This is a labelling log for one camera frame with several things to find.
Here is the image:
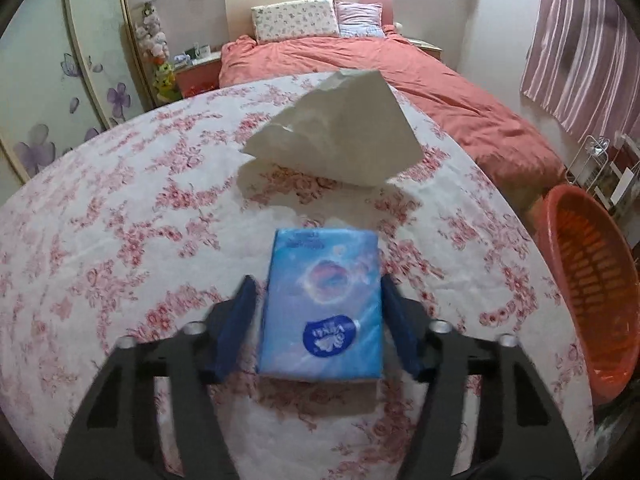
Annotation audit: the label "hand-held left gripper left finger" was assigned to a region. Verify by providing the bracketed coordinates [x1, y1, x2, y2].
[54, 274, 261, 480]

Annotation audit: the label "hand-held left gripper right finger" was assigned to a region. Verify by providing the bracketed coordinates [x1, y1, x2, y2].
[380, 274, 586, 480]

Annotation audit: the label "blue tissue packet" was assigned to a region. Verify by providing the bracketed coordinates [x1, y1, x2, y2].
[257, 227, 386, 382]

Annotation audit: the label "orange plastic basket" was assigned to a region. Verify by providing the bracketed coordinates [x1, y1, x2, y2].
[525, 184, 640, 403]

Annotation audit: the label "pink floral tablecloth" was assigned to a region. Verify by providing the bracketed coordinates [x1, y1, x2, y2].
[0, 72, 598, 480]

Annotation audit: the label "crumpled white tissue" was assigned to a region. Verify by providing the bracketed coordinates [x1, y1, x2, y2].
[242, 70, 423, 188]

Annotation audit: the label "red bed duvet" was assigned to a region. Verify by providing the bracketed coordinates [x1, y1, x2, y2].
[219, 35, 568, 211]

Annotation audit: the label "pink nightstand with mug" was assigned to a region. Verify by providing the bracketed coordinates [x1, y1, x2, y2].
[175, 52, 223, 99]

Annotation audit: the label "wooden nightstand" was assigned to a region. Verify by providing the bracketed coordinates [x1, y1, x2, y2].
[405, 37, 444, 64]

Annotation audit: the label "hanging stuffed toys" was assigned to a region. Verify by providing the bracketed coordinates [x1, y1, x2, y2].
[135, 0, 179, 104]

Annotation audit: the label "striped pink pillow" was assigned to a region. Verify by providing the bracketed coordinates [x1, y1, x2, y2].
[334, 1, 388, 39]

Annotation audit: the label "floral white pillow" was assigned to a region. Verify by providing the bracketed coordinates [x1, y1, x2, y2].
[251, 0, 340, 44]

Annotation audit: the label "pink satin curtain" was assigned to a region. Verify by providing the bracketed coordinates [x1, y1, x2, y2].
[520, 0, 640, 147]

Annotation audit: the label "wardrobe with purple flowers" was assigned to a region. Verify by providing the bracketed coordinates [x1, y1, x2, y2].
[0, 0, 156, 186]

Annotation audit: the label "white wire rack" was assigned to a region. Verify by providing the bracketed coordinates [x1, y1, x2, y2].
[567, 135, 612, 196]

